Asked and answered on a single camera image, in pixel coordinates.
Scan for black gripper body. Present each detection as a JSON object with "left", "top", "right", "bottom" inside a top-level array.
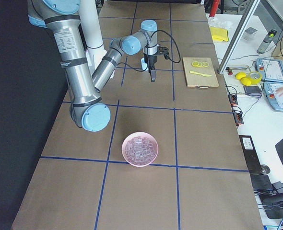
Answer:
[{"left": 143, "top": 54, "right": 157, "bottom": 72}]

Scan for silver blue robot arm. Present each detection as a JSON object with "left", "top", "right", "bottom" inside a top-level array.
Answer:
[{"left": 28, "top": 0, "right": 158, "bottom": 132}]

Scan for light blue cup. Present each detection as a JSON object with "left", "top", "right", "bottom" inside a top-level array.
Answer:
[{"left": 141, "top": 58, "right": 148, "bottom": 71}]

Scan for clear ice cubes pile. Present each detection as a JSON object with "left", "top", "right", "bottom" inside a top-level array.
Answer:
[{"left": 124, "top": 137, "right": 157, "bottom": 167}]

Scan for yellow plastic knife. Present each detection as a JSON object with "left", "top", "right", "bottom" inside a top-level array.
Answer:
[{"left": 189, "top": 70, "right": 212, "bottom": 77}]

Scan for wooden cutting board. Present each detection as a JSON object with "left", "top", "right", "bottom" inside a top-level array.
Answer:
[{"left": 182, "top": 57, "right": 219, "bottom": 88}]

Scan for yellow cloth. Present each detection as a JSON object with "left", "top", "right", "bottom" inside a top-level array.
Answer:
[{"left": 210, "top": 26, "right": 229, "bottom": 42}]

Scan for pink bowl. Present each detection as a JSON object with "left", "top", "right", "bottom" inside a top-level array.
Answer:
[{"left": 121, "top": 132, "right": 159, "bottom": 167}]

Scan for black power strip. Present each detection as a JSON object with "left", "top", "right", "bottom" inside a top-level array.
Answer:
[
  {"left": 233, "top": 111, "right": 244, "bottom": 127},
  {"left": 228, "top": 94, "right": 238, "bottom": 106}
]

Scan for yellow lemon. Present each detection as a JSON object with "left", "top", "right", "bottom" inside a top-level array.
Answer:
[
  {"left": 235, "top": 72, "right": 247, "bottom": 81},
  {"left": 241, "top": 77, "right": 252, "bottom": 86}
]

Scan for yellow tape roll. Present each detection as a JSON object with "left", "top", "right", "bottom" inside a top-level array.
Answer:
[{"left": 248, "top": 71, "right": 263, "bottom": 85}]

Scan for dark notebook stack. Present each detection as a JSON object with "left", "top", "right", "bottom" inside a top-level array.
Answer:
[{"left": 243, "top": 85, "right": 262, "bottom": 98}]

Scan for clear plastic box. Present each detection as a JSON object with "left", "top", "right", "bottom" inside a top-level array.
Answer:
[{"left": 242, "top": 27, "right": 257, "bottom": 41}]

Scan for upper teach pendant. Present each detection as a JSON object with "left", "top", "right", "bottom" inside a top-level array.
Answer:
[{"left": 256, "top": 58, "right": 283, "bottom": 83}]

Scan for teach pendant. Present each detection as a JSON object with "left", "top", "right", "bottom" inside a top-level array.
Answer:
[
  {"left": 256, "top": 58, "right": 283, "bottom": 83},
  {"left": 263, "top": 82, "right": 283, "bottom": 112}
]

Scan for grey handheld device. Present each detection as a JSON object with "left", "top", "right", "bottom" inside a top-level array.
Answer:
[{"left": 257, "top": 29, "right": 277, "bottom": 54}]

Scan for lower teach pendant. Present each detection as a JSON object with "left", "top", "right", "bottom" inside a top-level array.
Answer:
[{"left": 263, "top": 82, "right": 283, "bottom": 112}]

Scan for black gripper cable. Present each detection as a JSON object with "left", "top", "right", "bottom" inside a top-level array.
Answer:
[{"left": 117, "top": 30, "right": 181, "bottom": 72}]

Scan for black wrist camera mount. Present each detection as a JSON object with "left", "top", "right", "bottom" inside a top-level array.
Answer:
[{"left": 157, "top": 46, "right": 170, "bottom": 60}]

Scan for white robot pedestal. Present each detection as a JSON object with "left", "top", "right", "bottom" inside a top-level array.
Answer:
[{"left": 76, "top": 0, "right": 116, "bottom": 77}]

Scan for aluminium frame post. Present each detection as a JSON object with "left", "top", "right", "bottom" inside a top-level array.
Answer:
[{"left": 217, "top": 0, "right": 260, "bottom": 74}]

